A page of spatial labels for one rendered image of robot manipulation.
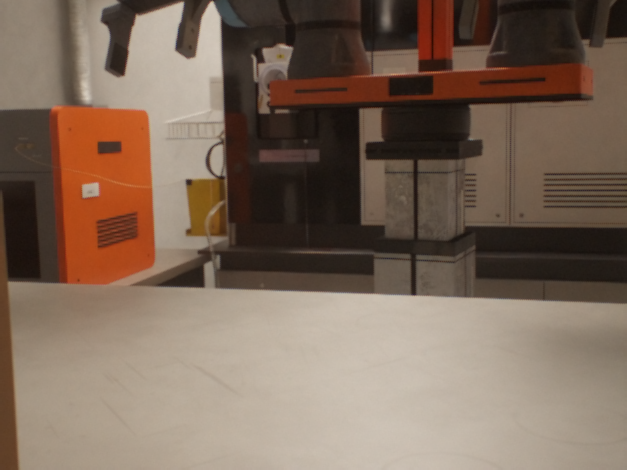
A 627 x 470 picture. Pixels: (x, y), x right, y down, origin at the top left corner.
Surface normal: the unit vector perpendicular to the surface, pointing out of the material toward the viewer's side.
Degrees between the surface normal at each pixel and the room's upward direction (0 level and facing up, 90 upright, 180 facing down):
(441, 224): 90
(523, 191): 90
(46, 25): 90
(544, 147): 90
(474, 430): 0
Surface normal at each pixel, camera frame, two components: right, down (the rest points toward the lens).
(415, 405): -0.02, -0.99
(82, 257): 0.96, 0.01
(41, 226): -0.26, 0.12
